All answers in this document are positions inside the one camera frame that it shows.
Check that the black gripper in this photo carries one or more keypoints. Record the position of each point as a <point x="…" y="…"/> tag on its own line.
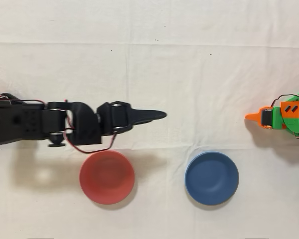
<point x="119" y="115"/>

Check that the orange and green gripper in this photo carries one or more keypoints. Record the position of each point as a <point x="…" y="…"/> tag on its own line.
<point x="265" y="118"/>

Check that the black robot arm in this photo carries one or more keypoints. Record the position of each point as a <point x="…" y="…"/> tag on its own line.
<point x="27" y="122"/>

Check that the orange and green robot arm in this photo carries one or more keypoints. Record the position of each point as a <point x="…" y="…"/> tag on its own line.
<point x="294" y="117"/>

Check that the white tablecloth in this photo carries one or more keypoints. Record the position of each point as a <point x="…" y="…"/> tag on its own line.
<point x="149" y="62"/>

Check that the pink plastic bowl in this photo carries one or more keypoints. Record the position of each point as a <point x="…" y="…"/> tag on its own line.
<point x="107" y="179"/>

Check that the blue plastic bowl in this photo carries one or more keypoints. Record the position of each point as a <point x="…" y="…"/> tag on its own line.
<point x="211" y="178"/>

